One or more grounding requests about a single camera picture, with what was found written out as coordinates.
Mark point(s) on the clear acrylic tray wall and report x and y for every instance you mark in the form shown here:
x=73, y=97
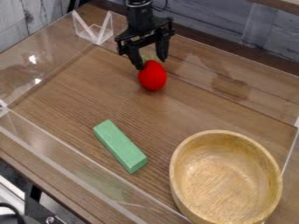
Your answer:
x=48, y=140

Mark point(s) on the wooden bowl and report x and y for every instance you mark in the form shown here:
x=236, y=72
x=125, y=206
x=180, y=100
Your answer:
x=224, y=178

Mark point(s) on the green rectangular block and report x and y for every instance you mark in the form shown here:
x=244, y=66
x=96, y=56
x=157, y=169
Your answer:
x=127, y=154

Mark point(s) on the clear acrylic corner bracket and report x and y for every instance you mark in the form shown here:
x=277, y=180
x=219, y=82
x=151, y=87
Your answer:
x=93, y=33

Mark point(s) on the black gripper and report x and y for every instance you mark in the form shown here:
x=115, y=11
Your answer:
x=145, y=29

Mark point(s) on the black table leg bracket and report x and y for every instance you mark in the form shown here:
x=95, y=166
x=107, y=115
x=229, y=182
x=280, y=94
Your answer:
x=35, y=210

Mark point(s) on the red plush strawberry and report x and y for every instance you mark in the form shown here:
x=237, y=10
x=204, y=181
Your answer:
x=152, y=76

